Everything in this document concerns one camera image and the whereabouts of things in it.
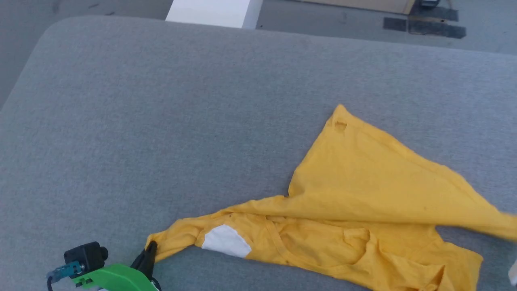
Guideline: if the black cable with teal plug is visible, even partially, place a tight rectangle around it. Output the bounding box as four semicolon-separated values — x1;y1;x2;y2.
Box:
46;261;84;291

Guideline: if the grey fabric sofa cushion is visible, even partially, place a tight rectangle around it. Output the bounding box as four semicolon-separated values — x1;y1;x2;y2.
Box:
0;15;517;291

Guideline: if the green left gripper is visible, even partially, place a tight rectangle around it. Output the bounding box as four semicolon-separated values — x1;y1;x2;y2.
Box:
75;241;161;291

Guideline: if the yellow t-shirt garment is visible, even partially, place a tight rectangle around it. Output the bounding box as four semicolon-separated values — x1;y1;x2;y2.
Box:
145;104;517;291

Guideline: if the white box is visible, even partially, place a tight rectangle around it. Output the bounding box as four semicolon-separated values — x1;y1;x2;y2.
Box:
165;0;264;30

